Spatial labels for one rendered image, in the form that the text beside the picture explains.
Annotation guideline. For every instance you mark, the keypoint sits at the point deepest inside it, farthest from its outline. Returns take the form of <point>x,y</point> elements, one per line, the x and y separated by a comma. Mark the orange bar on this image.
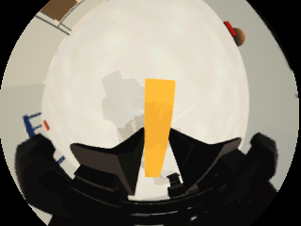
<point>46,125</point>
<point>158,112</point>

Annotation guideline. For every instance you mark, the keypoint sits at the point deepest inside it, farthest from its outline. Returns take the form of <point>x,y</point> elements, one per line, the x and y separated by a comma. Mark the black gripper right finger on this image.
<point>195,158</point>

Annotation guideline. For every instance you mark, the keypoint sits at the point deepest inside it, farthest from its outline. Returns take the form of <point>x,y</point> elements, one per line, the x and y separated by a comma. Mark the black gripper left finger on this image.
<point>123,160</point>

